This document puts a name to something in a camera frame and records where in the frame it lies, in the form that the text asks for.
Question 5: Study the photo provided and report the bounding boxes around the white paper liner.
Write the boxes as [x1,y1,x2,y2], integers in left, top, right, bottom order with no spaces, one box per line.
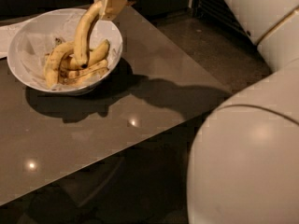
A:
[20,11,121,91]

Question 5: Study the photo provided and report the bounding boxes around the dark metal radiator grille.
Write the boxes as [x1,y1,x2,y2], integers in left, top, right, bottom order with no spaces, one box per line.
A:
[193,0,247,35]

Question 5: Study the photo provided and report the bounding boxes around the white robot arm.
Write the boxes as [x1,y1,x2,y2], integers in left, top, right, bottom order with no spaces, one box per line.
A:
[160,0,299,224]

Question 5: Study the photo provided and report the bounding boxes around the white bowl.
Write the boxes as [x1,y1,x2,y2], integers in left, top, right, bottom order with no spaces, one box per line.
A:
[7,7,124,96]

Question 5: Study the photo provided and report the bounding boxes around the white cloth on table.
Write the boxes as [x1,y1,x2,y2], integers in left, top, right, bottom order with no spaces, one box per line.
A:
[0,19,31,59]

